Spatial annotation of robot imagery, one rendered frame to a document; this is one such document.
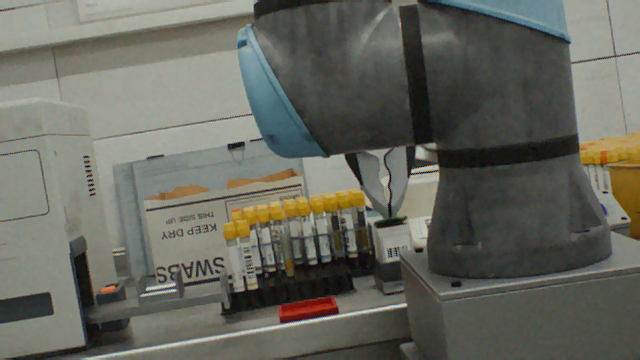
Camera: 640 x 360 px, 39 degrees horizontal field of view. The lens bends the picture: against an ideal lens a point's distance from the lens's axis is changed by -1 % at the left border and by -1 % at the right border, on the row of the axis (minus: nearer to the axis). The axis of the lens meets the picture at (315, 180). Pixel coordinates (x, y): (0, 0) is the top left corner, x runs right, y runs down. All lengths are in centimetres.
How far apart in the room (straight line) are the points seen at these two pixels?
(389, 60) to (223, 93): 101
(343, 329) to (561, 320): 39
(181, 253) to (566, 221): 77
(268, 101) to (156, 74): 101
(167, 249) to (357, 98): 71
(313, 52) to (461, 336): 24
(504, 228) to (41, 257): 58
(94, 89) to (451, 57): 110
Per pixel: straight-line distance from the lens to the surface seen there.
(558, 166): 73
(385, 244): 113
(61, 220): 109
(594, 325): 72
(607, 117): 182
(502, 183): 72
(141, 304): 110
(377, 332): 105
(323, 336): 105
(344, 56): 71
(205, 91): 170
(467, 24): 72
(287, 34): 72
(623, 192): 129
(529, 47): 72
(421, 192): 137
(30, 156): 109
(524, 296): 70
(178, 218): 137
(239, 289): 117
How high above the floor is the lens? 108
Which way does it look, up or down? 3 degrees down
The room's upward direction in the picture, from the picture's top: 9 degrees counter-clockwise
